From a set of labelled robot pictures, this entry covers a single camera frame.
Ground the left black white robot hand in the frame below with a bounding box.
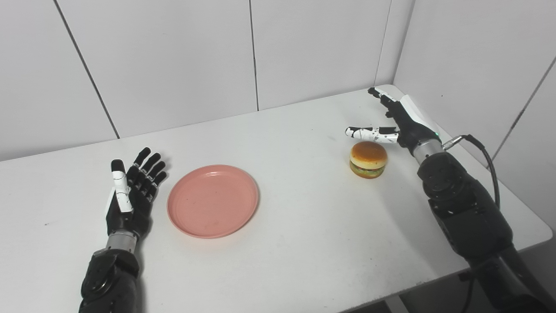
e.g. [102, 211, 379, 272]
[106, 147, 168, 239]

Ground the pink round plate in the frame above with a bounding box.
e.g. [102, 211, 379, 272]
[167, 164, 260, 239]

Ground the toy hamburger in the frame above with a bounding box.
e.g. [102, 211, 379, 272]
[349, 141, 388, 179]

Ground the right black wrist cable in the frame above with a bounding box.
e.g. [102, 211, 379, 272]
[441, 134, 501, 209]

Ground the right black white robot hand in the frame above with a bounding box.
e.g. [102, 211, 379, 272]
[345, 87, 443, 150]

